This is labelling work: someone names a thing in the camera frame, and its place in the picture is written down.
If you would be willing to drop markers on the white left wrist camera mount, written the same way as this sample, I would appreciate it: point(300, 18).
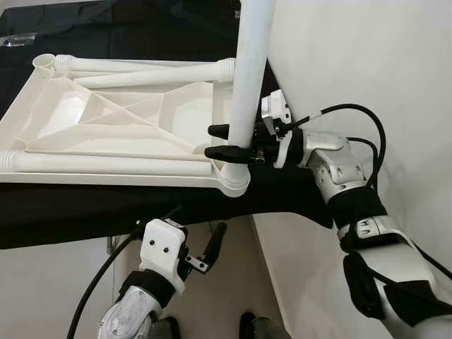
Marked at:
point(161, 247)

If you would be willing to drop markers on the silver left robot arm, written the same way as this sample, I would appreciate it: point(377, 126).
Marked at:
point(131, 318)

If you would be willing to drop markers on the clear tape patch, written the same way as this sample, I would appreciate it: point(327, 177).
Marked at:
point(18, 39)

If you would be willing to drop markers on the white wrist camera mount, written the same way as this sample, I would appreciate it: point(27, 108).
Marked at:
point(161, 247)
point(275, 107)

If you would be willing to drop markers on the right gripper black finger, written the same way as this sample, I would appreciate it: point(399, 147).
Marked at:
point(222, 154)
point(219, 131)

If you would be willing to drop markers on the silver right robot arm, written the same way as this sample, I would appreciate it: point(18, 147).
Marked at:
point(339, 169)

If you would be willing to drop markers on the grey metal table bracket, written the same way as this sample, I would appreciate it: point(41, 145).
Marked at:
point(111, 244)

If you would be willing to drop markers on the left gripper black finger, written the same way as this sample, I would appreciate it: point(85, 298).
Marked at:
point(215, 239)
point(173, 213)

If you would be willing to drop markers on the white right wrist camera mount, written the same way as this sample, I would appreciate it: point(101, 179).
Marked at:
point(275, 107)

